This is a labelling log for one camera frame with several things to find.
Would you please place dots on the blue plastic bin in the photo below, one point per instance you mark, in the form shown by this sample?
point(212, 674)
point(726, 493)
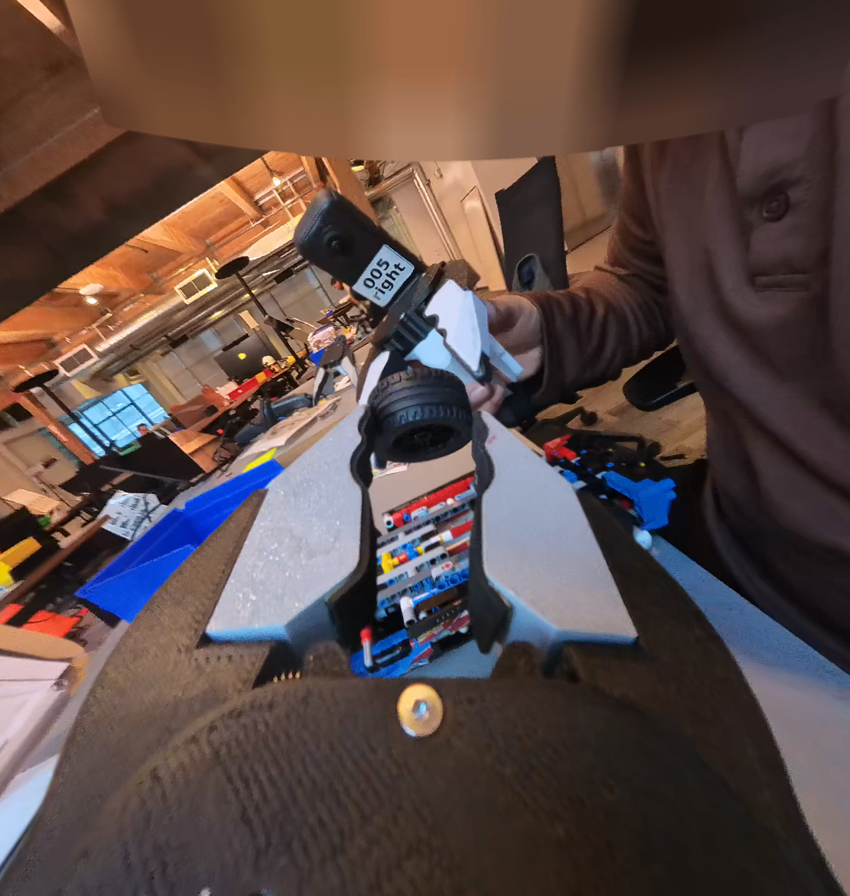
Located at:
point(152, 553)

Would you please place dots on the black monitor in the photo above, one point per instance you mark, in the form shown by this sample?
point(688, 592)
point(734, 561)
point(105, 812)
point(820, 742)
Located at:
point(145, 458)

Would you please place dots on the person's right hand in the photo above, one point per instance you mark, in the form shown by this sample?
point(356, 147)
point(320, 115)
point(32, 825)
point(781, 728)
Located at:
point(519, 329)

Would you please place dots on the yellow box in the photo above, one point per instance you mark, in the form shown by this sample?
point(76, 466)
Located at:
point(11, 560)

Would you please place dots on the black floor lamp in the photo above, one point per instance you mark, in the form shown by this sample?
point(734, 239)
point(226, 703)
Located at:
point(36, 380)
point(232, 266)

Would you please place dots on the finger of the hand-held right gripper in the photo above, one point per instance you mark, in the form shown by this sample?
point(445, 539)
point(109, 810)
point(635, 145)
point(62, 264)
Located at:
point(460, 322)
point(376, 374)

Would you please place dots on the black toy car wheel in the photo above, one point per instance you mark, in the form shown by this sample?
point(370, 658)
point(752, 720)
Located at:
point(421, 406)

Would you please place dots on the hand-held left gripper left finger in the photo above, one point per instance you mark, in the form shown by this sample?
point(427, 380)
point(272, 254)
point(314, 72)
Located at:
point(292, 553)

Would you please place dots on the person in brown sweater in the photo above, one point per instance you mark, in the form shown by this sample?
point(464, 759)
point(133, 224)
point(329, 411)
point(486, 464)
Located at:
point(782, 385)

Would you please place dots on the brick-built toy car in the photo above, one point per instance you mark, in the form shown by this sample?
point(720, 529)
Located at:
point(425, 546)

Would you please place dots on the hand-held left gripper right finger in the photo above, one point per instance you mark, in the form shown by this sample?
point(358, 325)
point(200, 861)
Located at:
point(558, 560)

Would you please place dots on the large window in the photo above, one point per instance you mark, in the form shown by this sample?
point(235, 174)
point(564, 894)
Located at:
point(113, 416)

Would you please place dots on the wooden document stand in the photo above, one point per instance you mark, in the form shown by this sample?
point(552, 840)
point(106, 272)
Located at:
point(18, 700)

